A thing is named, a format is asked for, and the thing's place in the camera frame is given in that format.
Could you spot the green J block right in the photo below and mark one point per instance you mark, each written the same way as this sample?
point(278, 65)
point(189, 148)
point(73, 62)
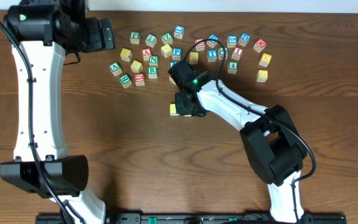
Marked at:
point(222, 53)

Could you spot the yellow C letter block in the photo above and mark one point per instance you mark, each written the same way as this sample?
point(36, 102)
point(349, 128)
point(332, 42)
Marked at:
point(173, 110)

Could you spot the green V letter block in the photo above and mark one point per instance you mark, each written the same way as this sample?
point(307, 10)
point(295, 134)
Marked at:
point(115, 69)

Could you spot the blue P letter block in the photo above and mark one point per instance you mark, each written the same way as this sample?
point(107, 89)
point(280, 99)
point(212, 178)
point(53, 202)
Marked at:
point(176, 53)

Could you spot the blue L block top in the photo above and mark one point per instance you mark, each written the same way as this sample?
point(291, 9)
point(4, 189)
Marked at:
point(179, 32)

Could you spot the red U block lower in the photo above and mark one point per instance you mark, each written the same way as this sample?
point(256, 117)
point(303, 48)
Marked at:
point(139, 79)

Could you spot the yellow s block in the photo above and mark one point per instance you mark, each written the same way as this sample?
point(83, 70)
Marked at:
point(136, 66)
point(166, 50)

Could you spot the blue 5 number block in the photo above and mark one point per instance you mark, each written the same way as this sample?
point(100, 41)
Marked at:
point(231, 41)

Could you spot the blue D block left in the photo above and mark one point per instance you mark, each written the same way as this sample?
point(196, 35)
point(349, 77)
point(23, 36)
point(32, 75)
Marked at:
point(212, 40)

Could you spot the red u block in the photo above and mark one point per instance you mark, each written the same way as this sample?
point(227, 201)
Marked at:
point(139, 79)
point(200, 45)

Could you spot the blue d block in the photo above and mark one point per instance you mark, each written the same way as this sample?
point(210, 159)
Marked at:
point(212, 40)
point(244, 39)

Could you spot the red E block lower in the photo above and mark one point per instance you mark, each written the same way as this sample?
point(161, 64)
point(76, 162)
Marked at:
point(171, 80)

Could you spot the yellow S block lower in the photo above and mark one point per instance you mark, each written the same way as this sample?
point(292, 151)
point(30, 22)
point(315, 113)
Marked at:
point(136, 66)

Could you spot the green N letter block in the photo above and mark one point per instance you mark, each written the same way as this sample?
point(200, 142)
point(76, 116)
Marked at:
point(153, 60)

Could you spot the yellow K letter block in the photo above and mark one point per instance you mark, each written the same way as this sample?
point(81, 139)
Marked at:
point(126, 54)

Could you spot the red I letter block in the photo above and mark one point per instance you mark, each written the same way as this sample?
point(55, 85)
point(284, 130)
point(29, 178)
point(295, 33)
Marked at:
point(237, 53)

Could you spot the red e block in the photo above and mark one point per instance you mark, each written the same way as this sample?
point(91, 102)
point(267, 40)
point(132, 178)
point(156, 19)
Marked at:
point(171, 80)
point(259, 45)

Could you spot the green 4 number block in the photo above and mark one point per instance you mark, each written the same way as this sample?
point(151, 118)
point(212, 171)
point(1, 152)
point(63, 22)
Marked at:
point(232, 67)

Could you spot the blue 2 number block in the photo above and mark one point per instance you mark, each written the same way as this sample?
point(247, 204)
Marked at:
point(172, 63)

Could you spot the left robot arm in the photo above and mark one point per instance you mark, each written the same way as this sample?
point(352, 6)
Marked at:
point(42, 34)

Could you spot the yellow S block upper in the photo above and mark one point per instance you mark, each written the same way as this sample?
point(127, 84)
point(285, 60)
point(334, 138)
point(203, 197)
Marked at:
point(166, 50)

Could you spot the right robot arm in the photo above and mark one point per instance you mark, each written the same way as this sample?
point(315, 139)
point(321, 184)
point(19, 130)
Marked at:
point(273, 146)

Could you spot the green J letter block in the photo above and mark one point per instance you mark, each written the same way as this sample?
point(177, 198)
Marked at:
point(135, 37)

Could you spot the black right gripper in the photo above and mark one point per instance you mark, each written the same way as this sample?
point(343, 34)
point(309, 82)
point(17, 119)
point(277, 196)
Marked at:
point(184, 107)

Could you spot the yellow K block right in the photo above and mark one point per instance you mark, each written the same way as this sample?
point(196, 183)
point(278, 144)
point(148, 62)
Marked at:
point(265, 60)

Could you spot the red U block upper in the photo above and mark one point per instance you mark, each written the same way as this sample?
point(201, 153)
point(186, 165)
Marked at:
point(200, 45)

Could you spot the red A letter block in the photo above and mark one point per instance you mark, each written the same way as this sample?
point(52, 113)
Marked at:
point(146, 53)

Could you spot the red E block upper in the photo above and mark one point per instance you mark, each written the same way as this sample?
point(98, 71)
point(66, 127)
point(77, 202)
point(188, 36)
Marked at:
point(259, 45)

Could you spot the green Z letter block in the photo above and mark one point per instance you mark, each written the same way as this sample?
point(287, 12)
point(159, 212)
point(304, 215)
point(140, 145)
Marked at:
point(167, 38)

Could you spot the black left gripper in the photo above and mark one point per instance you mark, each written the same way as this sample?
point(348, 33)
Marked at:
point(106, 34)

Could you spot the blue D block right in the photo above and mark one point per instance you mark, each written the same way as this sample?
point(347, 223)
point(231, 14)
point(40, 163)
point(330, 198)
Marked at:
point(244, 39)

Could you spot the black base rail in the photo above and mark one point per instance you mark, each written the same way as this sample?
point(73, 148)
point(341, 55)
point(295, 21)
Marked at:
point(250, 218)

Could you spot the blue T letter block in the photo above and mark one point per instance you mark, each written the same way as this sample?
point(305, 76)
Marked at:
point(212, 55)

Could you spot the green B letter block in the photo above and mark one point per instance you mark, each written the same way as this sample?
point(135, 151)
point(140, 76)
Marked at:
point(125, 80)

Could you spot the green R letter block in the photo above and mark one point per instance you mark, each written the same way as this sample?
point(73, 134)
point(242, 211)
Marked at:
point(152, 72)

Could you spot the yellow G letter block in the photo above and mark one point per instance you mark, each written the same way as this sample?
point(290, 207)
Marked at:
point(262, 76)

